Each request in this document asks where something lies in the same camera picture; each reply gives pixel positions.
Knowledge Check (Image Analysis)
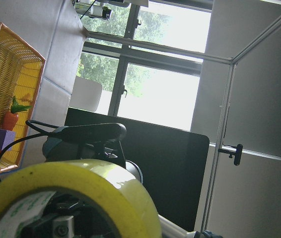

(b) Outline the black monitor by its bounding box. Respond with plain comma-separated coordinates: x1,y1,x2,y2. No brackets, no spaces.
65,108,210,231

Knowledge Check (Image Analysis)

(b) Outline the purple foam block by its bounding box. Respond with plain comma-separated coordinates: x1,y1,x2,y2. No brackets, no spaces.
0,128,16,151

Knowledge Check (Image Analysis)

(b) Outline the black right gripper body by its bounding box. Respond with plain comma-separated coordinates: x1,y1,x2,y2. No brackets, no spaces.
20,193,101,238

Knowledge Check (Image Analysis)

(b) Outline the black camera cable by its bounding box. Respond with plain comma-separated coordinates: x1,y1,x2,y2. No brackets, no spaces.
0,119,69,184

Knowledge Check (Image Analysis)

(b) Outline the yellow tape roll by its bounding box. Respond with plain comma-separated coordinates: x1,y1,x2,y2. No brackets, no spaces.
0,159,162,238

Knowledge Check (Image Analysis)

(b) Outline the orange toy carrot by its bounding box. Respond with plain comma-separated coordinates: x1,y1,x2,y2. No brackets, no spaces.
1,96,31,131

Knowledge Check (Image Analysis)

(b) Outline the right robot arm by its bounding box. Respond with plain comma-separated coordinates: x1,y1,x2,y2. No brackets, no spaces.
27,120,212,238

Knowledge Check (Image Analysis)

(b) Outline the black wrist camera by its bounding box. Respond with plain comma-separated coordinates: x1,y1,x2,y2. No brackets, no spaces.
49,123,127,144

